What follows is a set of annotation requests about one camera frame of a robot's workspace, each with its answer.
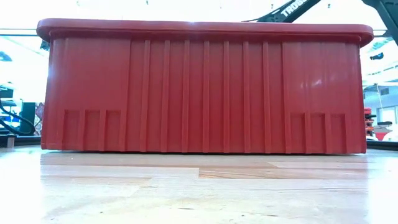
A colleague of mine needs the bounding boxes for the red plastic bin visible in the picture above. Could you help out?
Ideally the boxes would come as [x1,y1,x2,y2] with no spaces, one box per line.
[36,17,374,155]

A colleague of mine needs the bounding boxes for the black upright panel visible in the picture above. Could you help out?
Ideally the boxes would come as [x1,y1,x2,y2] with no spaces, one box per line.
[21,101,37,136]

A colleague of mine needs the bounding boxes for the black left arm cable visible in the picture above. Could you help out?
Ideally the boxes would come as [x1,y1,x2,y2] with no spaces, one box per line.
[0,98,36,136]

